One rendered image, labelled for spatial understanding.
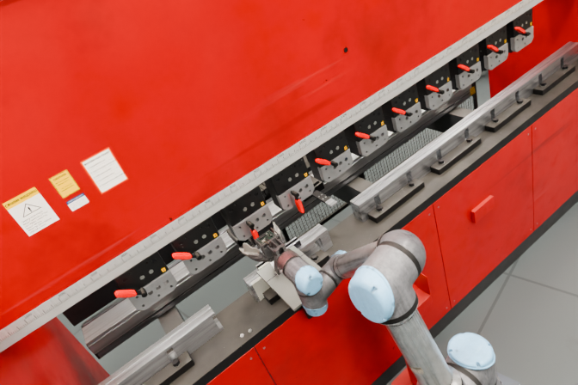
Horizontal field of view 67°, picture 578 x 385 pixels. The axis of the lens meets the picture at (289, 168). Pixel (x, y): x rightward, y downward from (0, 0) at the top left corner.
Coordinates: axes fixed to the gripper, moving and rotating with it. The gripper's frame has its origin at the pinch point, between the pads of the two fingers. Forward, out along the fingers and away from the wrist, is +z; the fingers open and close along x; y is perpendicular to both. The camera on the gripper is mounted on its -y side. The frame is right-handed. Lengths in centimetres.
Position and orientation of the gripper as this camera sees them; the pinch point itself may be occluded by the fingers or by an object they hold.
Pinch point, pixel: (257, 237)
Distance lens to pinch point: 156.9
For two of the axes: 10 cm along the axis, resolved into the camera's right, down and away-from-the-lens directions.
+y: -3.0, -8.0, -5.1
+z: -5.4, -3.0, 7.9
